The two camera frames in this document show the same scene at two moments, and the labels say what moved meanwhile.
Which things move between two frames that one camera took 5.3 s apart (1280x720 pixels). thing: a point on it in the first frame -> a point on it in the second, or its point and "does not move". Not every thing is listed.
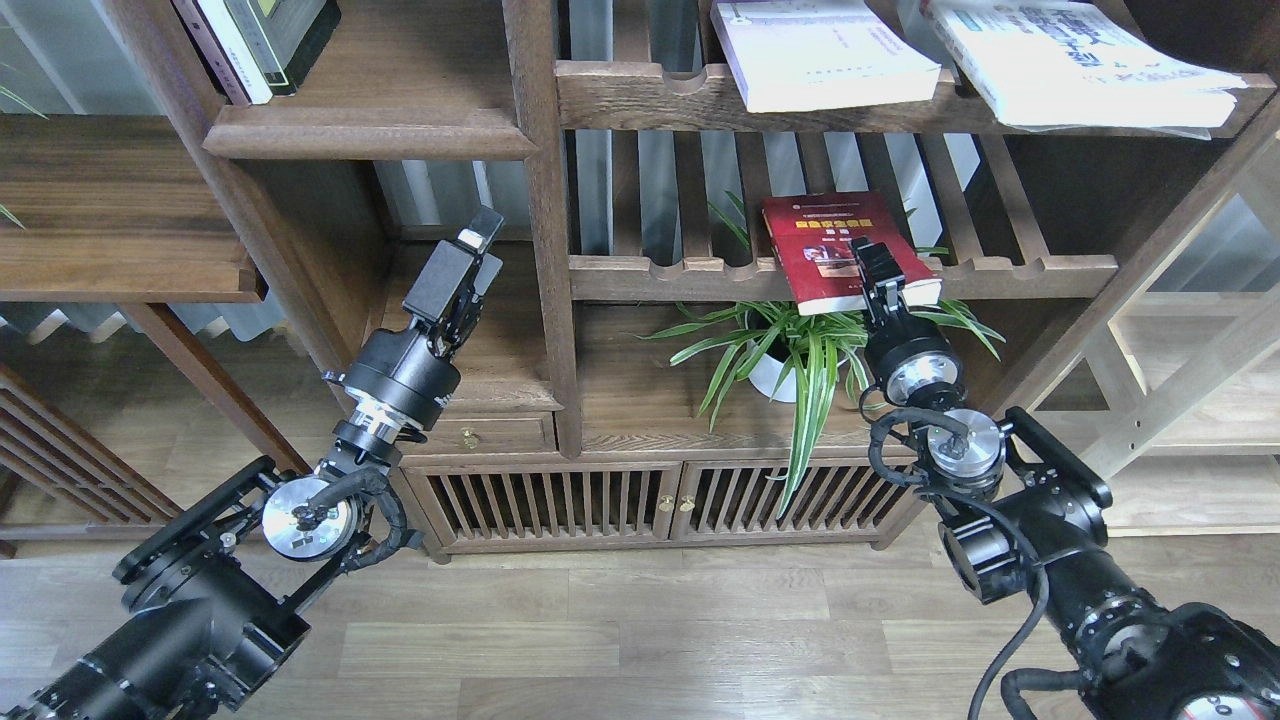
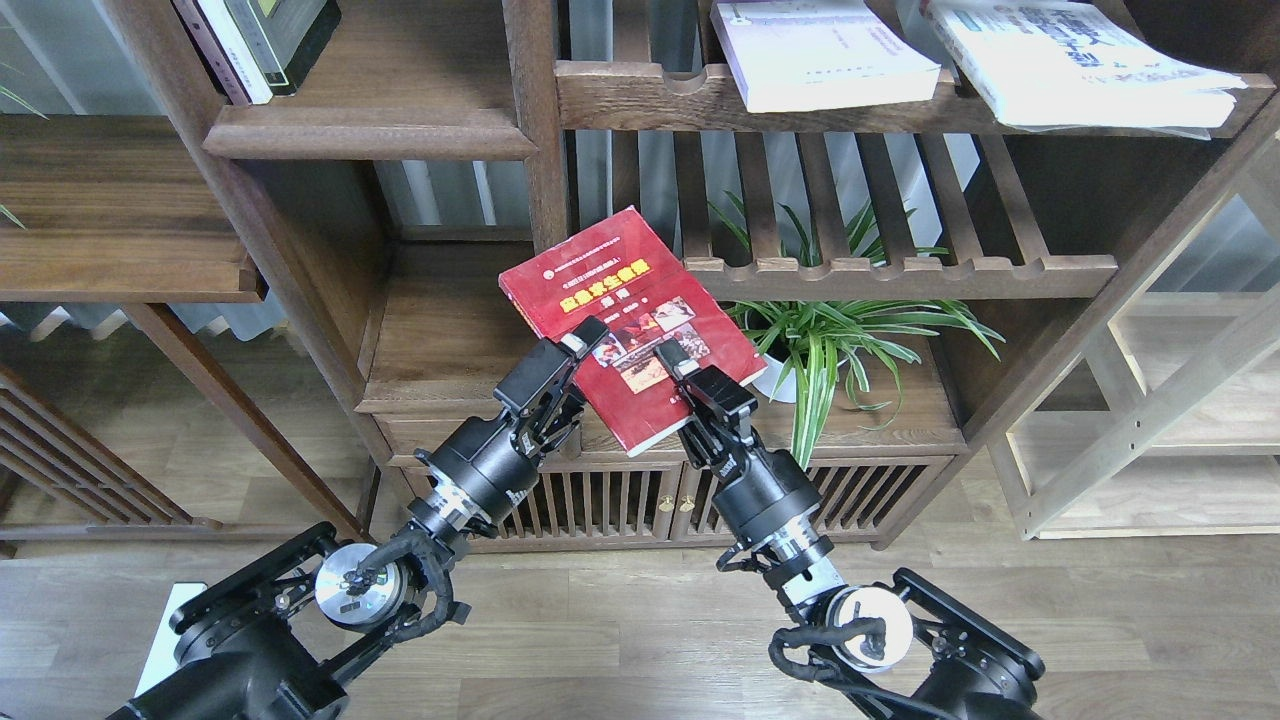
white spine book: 237,50 does not move
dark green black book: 284,37 does not move
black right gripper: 914,361 -> 766,500
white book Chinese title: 1072,64 does not move
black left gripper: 402,381 -> 483,467
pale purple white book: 808,54 does not move
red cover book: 811,235 -> 618,272
